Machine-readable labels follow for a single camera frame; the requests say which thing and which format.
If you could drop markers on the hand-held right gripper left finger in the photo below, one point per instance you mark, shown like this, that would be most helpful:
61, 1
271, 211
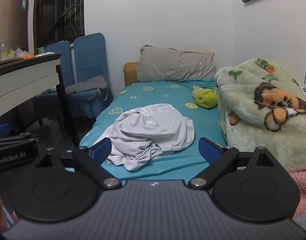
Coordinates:
102, 148

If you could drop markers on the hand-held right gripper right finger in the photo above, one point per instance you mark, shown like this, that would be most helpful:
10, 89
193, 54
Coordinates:
209, 151

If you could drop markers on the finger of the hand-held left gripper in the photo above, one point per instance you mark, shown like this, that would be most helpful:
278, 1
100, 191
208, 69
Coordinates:
0, 131
40, 133

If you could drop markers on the white t-shirt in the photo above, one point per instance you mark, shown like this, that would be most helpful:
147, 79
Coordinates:
153, 127

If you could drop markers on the green plush toy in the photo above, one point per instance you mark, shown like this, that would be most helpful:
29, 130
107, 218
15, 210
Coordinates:
205, 98

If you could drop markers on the black table leg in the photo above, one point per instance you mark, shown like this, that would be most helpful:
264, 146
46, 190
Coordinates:
17, 80

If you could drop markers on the green printed fleece blanket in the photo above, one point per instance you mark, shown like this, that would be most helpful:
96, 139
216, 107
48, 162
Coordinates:
243, 105

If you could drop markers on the grey folded cloth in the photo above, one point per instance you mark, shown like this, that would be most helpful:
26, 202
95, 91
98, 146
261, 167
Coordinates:
87, 83

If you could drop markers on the bed with teal sheet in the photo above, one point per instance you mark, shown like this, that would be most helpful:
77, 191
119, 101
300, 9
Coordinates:
168, 97

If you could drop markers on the orange fruit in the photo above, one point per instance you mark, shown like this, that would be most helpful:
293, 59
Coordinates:
29, 56

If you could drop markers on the green vegetables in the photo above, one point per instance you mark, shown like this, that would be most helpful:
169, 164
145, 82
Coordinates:
10, 52

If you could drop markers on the yellow cushion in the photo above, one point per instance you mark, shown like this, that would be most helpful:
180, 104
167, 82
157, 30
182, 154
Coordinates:
130, 73

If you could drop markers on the clear glass cup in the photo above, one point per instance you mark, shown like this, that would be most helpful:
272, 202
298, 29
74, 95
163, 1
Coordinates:
1, 51

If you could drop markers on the clear plastic bag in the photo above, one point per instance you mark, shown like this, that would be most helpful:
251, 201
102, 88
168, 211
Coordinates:
20, 53

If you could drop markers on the grey pillow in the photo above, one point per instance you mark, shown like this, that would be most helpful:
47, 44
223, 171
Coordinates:
173, 65

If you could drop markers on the pink fleece blanket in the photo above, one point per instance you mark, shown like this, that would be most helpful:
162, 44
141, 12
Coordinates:
304, 187

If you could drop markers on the silver fridge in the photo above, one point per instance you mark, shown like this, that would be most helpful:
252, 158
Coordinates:
10, 22

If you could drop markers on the dark window grille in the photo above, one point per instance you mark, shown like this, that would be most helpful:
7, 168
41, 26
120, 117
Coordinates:
57, 10

